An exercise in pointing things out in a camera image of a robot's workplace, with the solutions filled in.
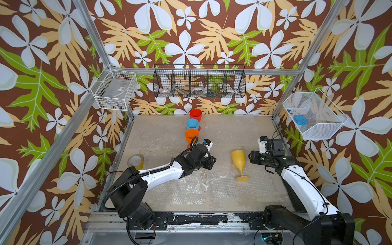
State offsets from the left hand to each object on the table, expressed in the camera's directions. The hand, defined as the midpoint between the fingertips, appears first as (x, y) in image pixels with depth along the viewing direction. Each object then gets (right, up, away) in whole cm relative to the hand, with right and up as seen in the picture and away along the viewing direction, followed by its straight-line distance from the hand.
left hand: (215, 157), depth 83 cm
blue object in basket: (+47, +21, -1) cm, 51 cm away
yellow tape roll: (-44, -7, +7) cm, 45 cm away
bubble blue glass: (-9, -17, +1) cm, 20 cm away
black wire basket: (-9, +47, +14) cm, 50 cm away
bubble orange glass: (+15, +16, +29) cm, 36 cm away
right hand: (+20, +1, +1) cm, 21 cm away
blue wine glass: (-13, +19, +14) cm, 27 cm away
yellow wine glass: (+14, -1, +5) cm, 15 cm away
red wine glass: (-10, +27, +22) cm, 36 cm away
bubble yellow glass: (+27, -16, +3) cm, 32 cm away
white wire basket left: (-57, +39, +3) cm, 69 cm away
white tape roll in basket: (-12, +42, +15) cm, 46 cm away
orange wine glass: (-14, +13, +8) cm, 21 cm away
